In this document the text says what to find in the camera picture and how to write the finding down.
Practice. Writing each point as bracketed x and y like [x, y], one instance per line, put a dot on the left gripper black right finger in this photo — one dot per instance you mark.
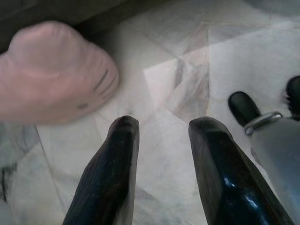
[229, 182]

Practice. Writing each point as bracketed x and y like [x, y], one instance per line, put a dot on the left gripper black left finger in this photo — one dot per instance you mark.
[110, 178]

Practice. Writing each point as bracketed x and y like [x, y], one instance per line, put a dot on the pink plush pillow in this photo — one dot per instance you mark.
[47, 75]

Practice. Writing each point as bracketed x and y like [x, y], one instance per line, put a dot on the robot grey left leg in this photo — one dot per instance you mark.
[276, 145]

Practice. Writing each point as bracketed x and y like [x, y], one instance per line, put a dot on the robot black left foot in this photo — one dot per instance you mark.
[241, 105]

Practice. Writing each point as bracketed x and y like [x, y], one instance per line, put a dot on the robot black foot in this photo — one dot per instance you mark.
[241, 105]
[294, 93]

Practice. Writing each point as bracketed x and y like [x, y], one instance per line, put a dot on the robot black right foot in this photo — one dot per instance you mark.
[294, 93]

